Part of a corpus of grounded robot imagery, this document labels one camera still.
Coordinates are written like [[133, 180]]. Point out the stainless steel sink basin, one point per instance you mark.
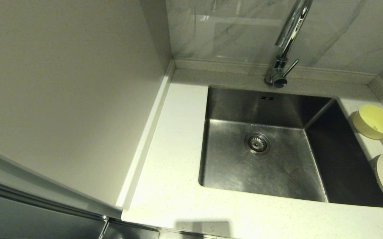
[[277, 172]]

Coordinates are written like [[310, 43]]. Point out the round metal drain strainer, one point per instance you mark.
[[257, 143]]

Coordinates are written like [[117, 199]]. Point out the grey cabinet side panel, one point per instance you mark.
[[62, 99]]

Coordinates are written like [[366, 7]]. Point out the chrome kitchen faucet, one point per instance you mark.
[[291, 26]]

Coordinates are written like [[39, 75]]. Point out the yellow plastic bowl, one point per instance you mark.
[[370, 122]]

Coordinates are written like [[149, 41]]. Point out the stainless steel appliance front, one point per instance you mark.
[[29, 219]]

